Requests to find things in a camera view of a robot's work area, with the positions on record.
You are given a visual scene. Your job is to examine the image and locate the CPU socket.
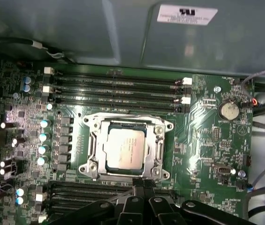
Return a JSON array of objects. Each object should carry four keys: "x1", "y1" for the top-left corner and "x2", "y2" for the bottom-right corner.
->
[{"x1": 78, "y1": 114, "x2": 175, "y2": 182}]

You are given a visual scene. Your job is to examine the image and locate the silver CPU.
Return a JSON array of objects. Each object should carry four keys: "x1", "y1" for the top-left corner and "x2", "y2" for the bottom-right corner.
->
[{"x1": 103, "y1": 127, "x2": 147, "y2": 171}]

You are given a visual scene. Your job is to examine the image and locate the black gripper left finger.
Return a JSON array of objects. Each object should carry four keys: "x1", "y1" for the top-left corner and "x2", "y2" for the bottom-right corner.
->
[{"x1": 52, "y1": 177, "x2": 145, "y2": 225}]

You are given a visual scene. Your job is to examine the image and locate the round coin battery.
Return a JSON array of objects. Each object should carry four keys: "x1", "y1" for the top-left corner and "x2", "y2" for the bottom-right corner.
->
[{"x1": 218, "y1": 99, "x2": 240, "y2": 121}]

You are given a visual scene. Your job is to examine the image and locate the white case label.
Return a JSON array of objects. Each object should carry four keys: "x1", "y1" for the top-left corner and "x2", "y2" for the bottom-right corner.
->
[{"x1": 157, "y1": 4, "x2": 219, "y2": 25}]

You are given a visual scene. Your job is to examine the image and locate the black RAM slot white clips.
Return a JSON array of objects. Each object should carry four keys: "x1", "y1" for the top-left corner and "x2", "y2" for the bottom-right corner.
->
[
  {"x1": 35, "y1": 188, "x2": 133, "y2": 202},
  {"x1": 42, "y1": 85, "x2": 191, "y2": 105},
  {"x1": 43, "y1": 66, "x2": 193, "y2": 85},
  {"x1": 49, "y1": 205, "x2": 93, "y2": 215}
]

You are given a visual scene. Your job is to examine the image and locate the green motherboard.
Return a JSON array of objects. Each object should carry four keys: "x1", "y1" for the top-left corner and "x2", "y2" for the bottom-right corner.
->
[{"x1": 0, "y1": 63, "x2": 256, "y2": 225}]

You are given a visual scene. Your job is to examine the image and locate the metal socket cover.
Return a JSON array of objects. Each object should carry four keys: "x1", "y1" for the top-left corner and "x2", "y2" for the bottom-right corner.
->
[{"x1": 87, "y1": 118, "x2": 167, "y2": 179}]

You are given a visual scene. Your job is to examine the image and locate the black cable white tag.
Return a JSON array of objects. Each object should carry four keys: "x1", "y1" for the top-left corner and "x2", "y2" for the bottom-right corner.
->
[{"x1": 0, "y1": 37, "x2": 76, "y2": 65}]

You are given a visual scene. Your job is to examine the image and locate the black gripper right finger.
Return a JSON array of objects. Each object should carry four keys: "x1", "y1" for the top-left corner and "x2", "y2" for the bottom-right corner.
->
[{"x1": 144, "y1": 178, "x2": 252, "y2": 225}]

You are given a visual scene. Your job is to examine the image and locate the black PC case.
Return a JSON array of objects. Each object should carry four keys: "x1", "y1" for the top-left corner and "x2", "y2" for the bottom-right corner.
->
[{"x1": 0, "y1": 0, "x2": 265, "y2": 225}]

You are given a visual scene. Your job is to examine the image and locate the internal USB port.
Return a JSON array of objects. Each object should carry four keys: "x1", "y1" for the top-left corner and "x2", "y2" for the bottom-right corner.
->
[{"x1": 212, "y1": 164, "x2": 233, "y2": 178}]

